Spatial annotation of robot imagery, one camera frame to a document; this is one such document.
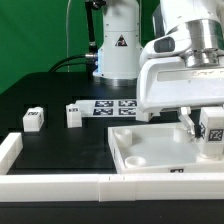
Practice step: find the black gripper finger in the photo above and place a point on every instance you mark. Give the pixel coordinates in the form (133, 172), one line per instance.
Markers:
(184, 117)

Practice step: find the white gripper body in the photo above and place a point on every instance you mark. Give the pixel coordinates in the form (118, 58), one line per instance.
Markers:
(166, 83)

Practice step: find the white square tabletop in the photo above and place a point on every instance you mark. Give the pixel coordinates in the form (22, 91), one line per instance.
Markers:
(160, 148)

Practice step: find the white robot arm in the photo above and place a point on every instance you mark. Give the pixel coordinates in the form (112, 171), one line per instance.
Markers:
(118, 57)

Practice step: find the white U-shaped obstacle fence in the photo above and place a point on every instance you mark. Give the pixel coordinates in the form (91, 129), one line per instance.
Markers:
(100, 187)

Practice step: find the white fiducial marker base plate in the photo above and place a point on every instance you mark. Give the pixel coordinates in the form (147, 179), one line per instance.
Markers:
(108, 108)

